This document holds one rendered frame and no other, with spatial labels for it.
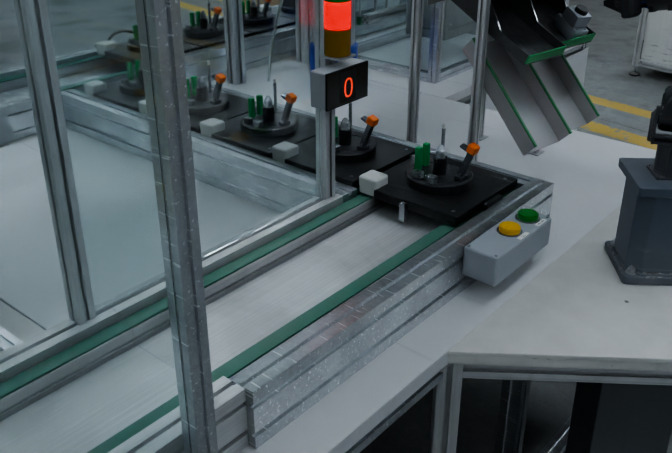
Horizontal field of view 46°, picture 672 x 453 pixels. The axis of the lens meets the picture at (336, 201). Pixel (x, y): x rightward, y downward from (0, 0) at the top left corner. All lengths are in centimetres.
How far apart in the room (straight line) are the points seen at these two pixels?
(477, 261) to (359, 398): 36
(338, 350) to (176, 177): 50
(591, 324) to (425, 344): 30
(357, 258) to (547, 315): 36
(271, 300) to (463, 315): 34
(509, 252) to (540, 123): 50
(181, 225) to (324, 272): 63
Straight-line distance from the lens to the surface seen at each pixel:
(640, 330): 148
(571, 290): 156
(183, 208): 84
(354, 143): 180
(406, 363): 131
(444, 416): 148
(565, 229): 177
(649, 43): 602
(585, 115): 201
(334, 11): 145
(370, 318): 126
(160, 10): 77
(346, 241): 154
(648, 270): 161
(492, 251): 144
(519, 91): 188
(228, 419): 111
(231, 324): 131
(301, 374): 117
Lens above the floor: 166
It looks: 26 degrees down
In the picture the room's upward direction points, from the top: straight up
